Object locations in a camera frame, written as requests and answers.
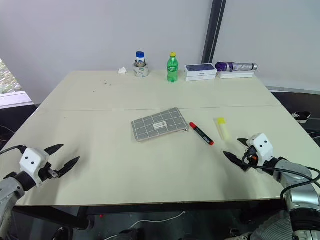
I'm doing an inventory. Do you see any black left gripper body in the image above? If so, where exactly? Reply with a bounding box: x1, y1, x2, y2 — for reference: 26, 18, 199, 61
38, 162, 62, 183

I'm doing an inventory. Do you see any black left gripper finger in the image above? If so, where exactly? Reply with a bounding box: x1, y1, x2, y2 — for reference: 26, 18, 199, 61
57, 156, 81, 178
44, 143, 65, 156

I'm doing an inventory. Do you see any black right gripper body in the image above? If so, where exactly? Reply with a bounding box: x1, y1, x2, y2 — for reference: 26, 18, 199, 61
240, 146, 258, 172

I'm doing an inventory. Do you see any grey checked pouch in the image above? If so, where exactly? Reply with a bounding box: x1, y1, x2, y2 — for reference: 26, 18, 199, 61
131, 107, 190, 144

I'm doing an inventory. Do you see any yellow highlighter in clear wrap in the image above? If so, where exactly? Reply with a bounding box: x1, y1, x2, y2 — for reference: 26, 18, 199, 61
214, 117, 232, 141

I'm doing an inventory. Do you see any red and black marker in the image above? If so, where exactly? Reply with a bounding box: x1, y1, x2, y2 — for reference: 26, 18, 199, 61
189, 122, 215, 146

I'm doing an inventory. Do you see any black and white sneaker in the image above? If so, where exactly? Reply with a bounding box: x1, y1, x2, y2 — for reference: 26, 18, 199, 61
291, 111, 312, 124

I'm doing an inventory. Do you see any flat white box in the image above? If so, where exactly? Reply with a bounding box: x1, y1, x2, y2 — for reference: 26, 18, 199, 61
216, 70, 254, 79

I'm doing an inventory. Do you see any folded purple silver umbrella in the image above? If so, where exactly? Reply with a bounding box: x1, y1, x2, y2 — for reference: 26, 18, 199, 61
215, 61, 259, 73

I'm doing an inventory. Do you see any white phone box blue top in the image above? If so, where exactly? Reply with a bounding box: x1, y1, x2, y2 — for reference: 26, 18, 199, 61
184, 63, 218, 77

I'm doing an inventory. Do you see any green soda bottle yellow cap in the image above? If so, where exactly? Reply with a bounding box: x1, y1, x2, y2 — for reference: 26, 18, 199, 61
166, 51, 179, 83

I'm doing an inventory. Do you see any clear packing tape roll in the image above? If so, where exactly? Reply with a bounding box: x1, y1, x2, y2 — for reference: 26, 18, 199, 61
132, 62, 149, 78

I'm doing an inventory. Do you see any white bottle blue cap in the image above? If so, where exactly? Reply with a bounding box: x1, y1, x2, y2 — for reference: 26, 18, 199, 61
135, 51, 146, 67

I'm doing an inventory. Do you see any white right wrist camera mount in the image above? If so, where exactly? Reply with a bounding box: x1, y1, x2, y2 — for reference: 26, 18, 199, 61
246, 133, 275, 174

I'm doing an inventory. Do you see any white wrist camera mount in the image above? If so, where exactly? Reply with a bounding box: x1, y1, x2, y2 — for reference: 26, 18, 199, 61
19, 147, 51, 188
246, 133, 275, 174

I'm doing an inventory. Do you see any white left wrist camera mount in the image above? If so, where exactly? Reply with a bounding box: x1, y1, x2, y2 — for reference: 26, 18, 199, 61
19, 147, 51, 188

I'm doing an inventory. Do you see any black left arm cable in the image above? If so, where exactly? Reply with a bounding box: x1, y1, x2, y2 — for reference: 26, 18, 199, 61
0, 145, 26, 155

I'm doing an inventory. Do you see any black table frame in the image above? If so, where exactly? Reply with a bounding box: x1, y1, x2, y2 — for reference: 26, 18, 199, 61
12, 195, 287, 231

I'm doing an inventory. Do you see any white cable on floor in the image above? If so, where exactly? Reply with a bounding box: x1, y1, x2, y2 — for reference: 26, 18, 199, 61
103, 211, 187, 240

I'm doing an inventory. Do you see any dark vertical wall post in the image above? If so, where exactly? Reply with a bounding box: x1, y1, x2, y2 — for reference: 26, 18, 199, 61
200, 0, 227, 65

